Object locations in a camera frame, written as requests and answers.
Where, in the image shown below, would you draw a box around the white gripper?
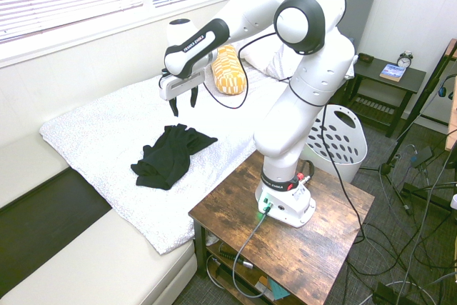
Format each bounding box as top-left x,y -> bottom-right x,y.
159,69 -> 206,117

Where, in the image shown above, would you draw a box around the black boom camera stand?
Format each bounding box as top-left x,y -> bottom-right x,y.
360,39 -> 457,216

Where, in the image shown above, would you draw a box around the white dotted bedspread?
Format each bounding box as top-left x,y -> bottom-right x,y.
39,65 -> 290,256

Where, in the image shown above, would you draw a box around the light wooden desk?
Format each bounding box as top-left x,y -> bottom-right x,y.
444,39 -> 457,152

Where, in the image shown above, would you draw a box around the white perforated laundry basket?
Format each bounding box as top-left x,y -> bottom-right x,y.
305,104 -> 368,184

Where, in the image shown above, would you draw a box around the black power adapter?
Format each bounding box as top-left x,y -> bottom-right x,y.
410,146 -> 436,169

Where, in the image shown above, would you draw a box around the black clothing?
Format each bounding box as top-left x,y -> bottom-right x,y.
130,123 -> 219,191

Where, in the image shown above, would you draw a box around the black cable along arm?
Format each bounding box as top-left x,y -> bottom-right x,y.
203,31 -> 366,244

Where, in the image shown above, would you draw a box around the blue paperback book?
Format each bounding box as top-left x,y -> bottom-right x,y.
379,64 -> 407,83

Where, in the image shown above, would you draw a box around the black nightstand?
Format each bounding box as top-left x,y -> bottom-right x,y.
348,55 -> 427,138

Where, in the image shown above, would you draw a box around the rustic wooden side table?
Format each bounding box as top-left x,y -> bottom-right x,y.
188,147 -> 376,305

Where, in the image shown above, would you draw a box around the black coiled spring cord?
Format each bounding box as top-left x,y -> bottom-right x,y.
218,246 -> 239,261

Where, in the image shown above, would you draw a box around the white pillow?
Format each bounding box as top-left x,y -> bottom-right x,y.
238,42 -> 298,81

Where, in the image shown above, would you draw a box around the grey floor cable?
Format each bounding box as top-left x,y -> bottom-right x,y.
378,144 -> 457,305

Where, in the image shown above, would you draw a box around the yellow patterned bolster pillow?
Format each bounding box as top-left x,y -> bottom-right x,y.
210,44 -> 248,96

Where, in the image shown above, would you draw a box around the cream upholstered bench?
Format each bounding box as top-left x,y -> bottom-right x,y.
0,129 -> 198,305

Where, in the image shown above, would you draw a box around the blue headphones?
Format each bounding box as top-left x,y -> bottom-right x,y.
438,76 -> 457,101

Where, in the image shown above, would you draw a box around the teal paper sheet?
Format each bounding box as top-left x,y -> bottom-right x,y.
267,279 -> 291,301

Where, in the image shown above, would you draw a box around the grey cable with green plug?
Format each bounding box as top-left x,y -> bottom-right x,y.
231,206 -> 273,301

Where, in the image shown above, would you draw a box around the black twin-bell alarm clock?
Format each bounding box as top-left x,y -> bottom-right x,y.
397,51 -> 414,69

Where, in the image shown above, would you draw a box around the black floor cable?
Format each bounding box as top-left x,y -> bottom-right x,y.
346,176 -> 457,305

